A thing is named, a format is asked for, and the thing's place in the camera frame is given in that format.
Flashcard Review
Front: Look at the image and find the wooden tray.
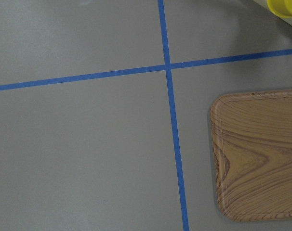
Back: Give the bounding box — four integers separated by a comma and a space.
210, 89, 292, 222

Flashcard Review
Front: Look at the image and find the yellow mug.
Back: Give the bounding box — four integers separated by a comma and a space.
267, 0, 292, 18

